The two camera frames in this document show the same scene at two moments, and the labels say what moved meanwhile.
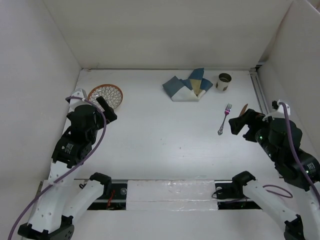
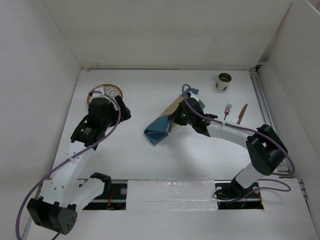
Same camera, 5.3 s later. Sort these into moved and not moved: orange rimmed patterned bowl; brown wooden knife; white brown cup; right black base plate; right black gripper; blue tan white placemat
Moved: right black gripper; blue tan white placemat
Not moved: white brown cup; orange rimmed patterned bowl; brown wooden knife; right black base plate
